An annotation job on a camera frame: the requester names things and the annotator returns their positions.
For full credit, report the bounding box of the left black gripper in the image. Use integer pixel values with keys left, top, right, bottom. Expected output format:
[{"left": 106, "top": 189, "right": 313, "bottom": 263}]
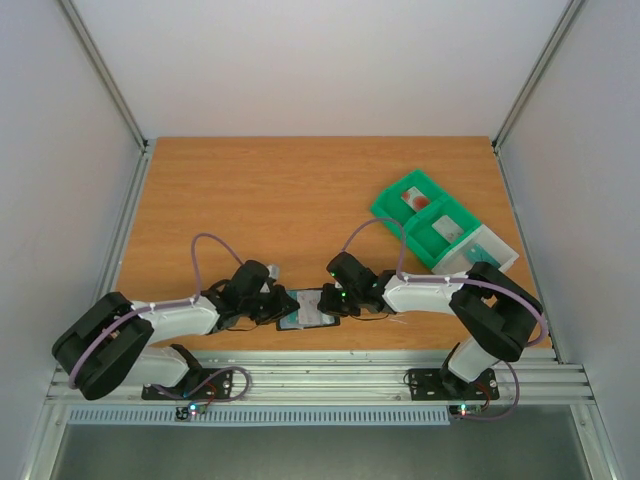
[{"left": 241, "top": 285, "right": 300, "bottom": 325}]

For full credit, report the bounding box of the white VIP card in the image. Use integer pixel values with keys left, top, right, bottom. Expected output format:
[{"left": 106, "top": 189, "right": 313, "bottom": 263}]
[{"left": 296, "top": 290, "right": 322, "bottom": 327}]

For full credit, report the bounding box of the black leather card holder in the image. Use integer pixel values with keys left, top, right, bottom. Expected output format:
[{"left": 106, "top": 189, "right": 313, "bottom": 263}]
[{"left": 276, "top": 289, "right": 341, "bottom": 331}]

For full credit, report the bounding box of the teal card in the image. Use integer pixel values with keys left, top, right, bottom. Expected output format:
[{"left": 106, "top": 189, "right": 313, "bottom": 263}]
[
  {"left": 277, "top": 312, "right": 301, "bottom": 331},
  {"left": 464, "top": 243, "right": 501, "bottom": 268}
]

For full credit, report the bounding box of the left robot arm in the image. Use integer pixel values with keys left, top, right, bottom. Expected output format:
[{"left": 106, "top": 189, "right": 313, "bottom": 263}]
[{"left": 51, "top": 260, "right": 300, "bottom": 400}]

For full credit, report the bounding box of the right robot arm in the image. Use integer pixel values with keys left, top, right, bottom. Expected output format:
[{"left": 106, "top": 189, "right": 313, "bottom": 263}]
[{"left": 318, "top": 252, "right": 546, "bottom": 400}]

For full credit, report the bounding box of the white card with red dot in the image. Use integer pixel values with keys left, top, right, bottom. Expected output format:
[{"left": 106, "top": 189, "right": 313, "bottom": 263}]
[{"left": 401, "top": 186, "right": 431, "bottom": 212}]

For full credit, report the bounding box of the white card in tray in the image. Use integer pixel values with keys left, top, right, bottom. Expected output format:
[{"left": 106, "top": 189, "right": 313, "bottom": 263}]
[{"left": 432, "top": 215, "right": 464, "bottom": 244}]

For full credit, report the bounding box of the teal card in bin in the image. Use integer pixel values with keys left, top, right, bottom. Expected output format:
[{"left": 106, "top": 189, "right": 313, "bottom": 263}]
[{"left": 464, "top": 243, "right": 501, "bottom": 268}]

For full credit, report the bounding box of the green plastic compartment tray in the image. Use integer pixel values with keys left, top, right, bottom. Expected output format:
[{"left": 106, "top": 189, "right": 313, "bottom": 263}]
[{"left": 370, "top": 170, "right": 482, "bottom": 269}]

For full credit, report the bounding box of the white plastic bin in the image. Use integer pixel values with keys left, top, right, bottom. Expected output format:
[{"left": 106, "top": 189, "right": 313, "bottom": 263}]
[{"left": 432, "top": 224, "right": 519, "bottom": 275}]

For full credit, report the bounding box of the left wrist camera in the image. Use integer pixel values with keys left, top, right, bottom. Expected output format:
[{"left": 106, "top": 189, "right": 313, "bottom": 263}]
[{"left": 260, "top": 264, "right": 280, "bottom": 293}]

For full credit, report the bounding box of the aluminium front rail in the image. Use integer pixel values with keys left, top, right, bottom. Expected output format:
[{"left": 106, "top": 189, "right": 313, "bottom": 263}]
[{"left": 45, "top": 349, "right": 596, "bottom": 405}]

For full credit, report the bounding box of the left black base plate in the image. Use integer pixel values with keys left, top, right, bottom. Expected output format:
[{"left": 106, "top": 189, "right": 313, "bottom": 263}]
[{"left": 141, "top": 368, "right": 233, "bottom": 401}]

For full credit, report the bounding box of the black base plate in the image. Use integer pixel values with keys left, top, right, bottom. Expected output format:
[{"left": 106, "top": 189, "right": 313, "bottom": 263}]
[
  {"left": 141, "top": 368, "right": 233, "bottom": 401},
  {"left": 402, "top": 368, "right": 500, "bottom": 401}
]

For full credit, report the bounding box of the grey slotted cable duct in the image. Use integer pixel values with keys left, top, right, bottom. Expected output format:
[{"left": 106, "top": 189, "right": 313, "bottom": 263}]
[{"left": 67, "top": 405, "right": 450, "bottom": 427}]

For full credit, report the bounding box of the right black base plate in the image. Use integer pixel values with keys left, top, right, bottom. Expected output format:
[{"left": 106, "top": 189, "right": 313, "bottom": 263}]
[{"left": 402, "top": 368, "right": 500, "bottom": 401}]

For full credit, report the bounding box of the left aluminium frame post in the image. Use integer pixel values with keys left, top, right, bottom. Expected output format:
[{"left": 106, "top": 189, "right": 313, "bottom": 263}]
[{"left": 57, "top": 0, "right": 151, "bottom": 154}]

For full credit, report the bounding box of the aluminium frame post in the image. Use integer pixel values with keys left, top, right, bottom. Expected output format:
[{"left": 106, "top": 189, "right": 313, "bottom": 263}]
[
  {"left": 491, "top": 0, "right": 587, "bottom": 154},
  {"left": 57, "top": 0, "right": 151, "bottom": 154}
]

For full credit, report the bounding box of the right aluminium frame post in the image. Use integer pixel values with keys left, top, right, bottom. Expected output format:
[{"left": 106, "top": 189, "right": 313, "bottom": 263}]
[{"left": 491, "top": 0, "right": 587, "bottom": 154}]

